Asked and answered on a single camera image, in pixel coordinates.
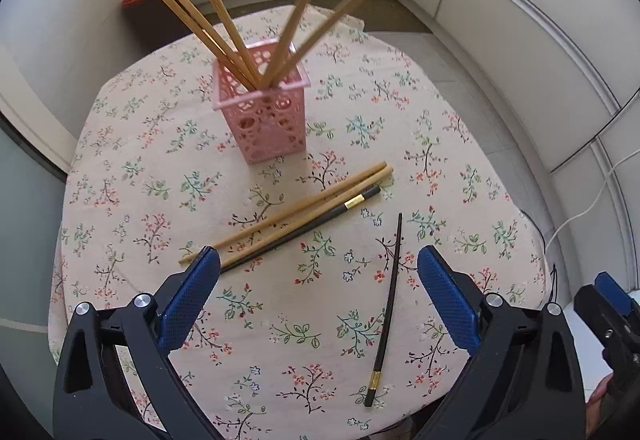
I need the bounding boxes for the bamboo chopstick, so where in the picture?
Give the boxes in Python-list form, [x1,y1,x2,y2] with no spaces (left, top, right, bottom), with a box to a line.
[209,0,260,88]
[258,0,310,90]
[162,0,254,91]
[175,0,242,68]
[265,0,364,86]
[178,160,388,265]
[222,165,393,270]

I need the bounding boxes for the black chopstick gold band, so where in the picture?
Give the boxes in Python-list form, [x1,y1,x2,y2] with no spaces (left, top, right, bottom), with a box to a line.
[221,184,381,273]
[363,213,402,408]

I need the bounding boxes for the pink perforated utensil holder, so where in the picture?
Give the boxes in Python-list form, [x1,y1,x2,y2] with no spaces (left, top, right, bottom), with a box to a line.
[212,62,310,163]

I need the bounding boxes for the person's right hand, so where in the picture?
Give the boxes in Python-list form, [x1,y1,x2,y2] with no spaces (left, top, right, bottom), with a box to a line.
[586,374,613,438]

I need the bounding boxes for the floral tablecloth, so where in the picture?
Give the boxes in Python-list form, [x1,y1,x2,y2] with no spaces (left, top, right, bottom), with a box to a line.
[48,24,550,439]

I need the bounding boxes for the red and brown trash bin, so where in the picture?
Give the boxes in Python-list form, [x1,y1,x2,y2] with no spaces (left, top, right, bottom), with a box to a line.
[120,0,190,53]

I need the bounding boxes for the brown floor mat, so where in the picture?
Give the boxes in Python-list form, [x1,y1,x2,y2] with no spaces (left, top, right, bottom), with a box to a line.
[224,0,431,33]

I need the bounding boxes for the black cable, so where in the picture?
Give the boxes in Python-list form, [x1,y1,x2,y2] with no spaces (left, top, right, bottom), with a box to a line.
[519,209,559,306]

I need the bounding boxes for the white cable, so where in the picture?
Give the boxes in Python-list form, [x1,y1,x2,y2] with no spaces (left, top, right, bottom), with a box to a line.
[543,146,640,255]

